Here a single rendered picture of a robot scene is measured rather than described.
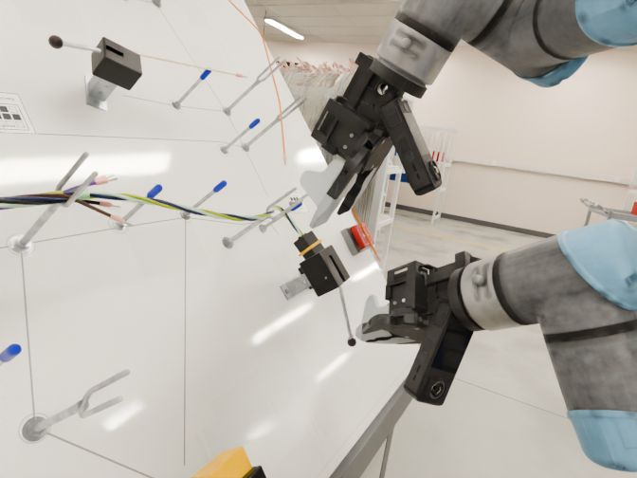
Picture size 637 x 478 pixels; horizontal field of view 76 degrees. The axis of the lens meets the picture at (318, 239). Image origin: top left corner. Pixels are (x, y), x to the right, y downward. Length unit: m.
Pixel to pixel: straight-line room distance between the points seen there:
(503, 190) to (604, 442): 8.35
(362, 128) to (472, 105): 8.35
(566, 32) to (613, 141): 8.36
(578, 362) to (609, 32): 0.26
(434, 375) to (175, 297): 0.30
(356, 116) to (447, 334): 0.27
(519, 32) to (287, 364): 0.47
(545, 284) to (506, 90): 8.44
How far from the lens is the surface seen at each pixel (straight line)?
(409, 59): 0.48
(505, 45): 0.51
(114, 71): 0.56
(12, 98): 0.55
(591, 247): 0.39
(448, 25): 0.49
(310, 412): 0.60
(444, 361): 0.49
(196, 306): 0.51
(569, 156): 8.71
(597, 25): 0.41
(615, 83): 8.86
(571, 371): 0.41
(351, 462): 0.64
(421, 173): 0.49
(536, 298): 0.41
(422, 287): 0.51
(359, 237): 0.82
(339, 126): 0.51
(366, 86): 0.52
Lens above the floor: 1.29
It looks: 14 degrees down
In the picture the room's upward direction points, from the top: 8 degrees clockwise
